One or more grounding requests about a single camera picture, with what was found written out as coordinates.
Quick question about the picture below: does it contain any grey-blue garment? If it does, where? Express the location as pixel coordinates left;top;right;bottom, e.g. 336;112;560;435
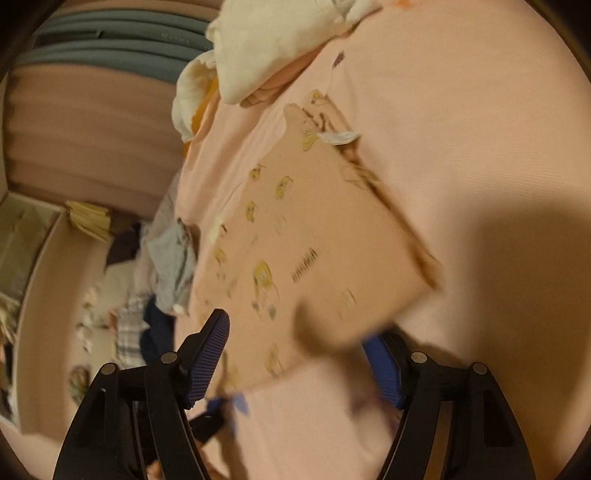
145;222;199;312

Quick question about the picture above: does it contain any grey bed sheet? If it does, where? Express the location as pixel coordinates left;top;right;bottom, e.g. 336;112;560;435
139;175;190;241

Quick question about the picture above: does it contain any yellow fringed hanging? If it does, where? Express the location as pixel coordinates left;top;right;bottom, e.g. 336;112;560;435
65;199;114;241

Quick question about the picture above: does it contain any pink printed blanket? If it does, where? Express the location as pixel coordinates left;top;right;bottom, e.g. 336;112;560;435
175;0;587;480

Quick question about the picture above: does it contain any pink curtain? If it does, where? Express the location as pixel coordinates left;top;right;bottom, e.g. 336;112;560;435
0;65;195;217

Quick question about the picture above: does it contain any dark navy garment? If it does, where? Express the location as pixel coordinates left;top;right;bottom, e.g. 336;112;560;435
139;295;178;365

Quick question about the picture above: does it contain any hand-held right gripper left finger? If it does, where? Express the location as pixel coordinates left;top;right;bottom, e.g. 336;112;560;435
52;309;230;480

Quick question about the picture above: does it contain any teal curtain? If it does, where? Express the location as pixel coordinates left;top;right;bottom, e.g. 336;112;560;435
18;9;213;70

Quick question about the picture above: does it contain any white folded garment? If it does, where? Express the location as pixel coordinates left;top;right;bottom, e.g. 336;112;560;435
205;0;384;104

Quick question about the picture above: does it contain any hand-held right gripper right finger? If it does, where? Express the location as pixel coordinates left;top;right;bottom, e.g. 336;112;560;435
362;332;536;480

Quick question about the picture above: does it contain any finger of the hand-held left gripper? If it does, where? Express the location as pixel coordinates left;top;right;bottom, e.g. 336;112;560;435
189;397;229;445

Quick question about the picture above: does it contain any white wall shelf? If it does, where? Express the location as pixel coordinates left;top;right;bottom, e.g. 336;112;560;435
0;191;65;352

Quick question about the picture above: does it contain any pink cartoon print shirt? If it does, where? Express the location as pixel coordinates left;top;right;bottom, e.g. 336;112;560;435
187;102;441;386

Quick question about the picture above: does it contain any white goose plush toy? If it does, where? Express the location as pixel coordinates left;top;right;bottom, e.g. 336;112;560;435
172;51;220;144

